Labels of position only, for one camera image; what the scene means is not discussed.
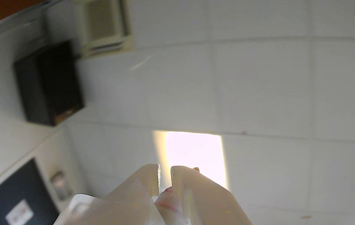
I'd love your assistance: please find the white cylindrical wall fixture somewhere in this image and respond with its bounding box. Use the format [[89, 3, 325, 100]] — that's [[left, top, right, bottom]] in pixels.
[[51, 171, 73, 200]]

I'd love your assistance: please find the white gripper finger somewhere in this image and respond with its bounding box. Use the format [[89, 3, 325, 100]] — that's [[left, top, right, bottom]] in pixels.
[[54, 163, 166, 225], [170, 166, 253, 225]]

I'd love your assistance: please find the white paper sign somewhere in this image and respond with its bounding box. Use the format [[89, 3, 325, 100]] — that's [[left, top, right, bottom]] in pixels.
[[5, 199, 34, 225]]

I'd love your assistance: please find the black box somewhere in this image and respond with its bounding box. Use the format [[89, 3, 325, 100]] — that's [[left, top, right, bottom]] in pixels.
[[13, 41, 85, 127]]

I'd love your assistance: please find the ceiling air conditioner vent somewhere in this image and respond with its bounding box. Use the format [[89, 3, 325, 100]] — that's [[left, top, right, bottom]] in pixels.
[[76, 0, 134, 58]]

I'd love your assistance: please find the red whiteboard marker pen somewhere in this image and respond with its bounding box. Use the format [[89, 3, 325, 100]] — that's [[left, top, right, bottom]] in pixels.
[[154, 167, 200, 225]]

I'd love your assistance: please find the bright rectangular ceiling light panel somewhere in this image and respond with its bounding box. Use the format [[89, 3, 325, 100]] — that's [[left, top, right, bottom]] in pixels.
[[152, 130, 228, 190]]

